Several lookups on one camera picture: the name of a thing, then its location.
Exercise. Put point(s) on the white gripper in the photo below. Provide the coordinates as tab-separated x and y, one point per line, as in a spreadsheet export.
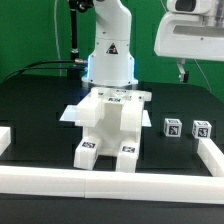
184	36

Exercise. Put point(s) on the white chair seat part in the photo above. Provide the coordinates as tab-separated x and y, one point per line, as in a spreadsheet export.
115	133

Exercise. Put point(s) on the white chair back frame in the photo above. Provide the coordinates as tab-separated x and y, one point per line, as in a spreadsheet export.
89	111

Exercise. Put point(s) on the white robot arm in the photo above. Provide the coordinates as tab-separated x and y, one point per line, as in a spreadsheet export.
111	64

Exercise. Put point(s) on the white tagged cube left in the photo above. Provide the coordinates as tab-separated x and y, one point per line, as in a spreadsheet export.
172	127

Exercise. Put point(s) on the white tagged cube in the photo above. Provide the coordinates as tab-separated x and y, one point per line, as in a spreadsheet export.
201	129
172	127

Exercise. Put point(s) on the white tagged cube right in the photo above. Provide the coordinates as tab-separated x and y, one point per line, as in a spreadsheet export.
201	129

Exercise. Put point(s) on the white U-shaped fence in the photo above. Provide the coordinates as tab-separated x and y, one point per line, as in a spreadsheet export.
124	186

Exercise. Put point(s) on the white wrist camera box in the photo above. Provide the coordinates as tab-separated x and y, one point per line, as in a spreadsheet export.
189	6

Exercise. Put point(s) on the black camera stand pole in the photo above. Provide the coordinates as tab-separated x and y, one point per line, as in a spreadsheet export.
79	65

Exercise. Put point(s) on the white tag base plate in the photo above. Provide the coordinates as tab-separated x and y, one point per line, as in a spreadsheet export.
69	116

